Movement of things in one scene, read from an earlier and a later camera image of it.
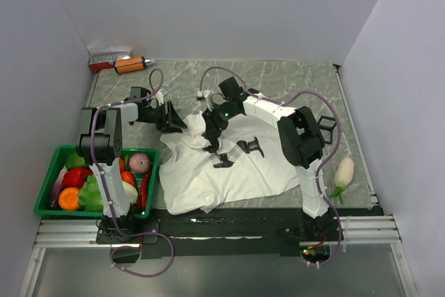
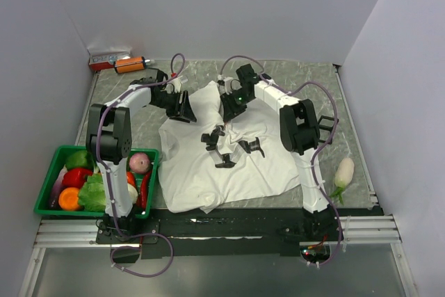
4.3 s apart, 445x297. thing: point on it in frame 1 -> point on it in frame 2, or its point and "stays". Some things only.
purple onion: [139, 163] stays
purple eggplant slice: [55, 200] stays
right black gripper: [213, 124] -> [229, 109]
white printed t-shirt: [191, 183] stays
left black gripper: [172, 118] -> [187, 113]
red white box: [106, 60] stays
